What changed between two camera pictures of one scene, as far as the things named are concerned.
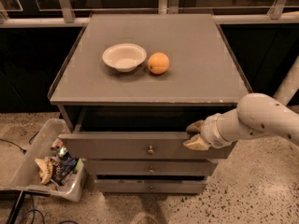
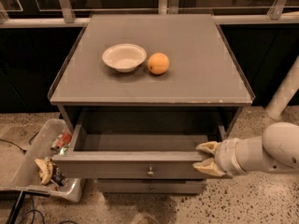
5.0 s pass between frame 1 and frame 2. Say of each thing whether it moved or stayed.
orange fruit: stayed
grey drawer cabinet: stayed
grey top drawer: moved
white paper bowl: stayed
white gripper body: moved
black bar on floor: stayed
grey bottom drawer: stayed
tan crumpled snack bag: stayed
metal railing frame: stayed
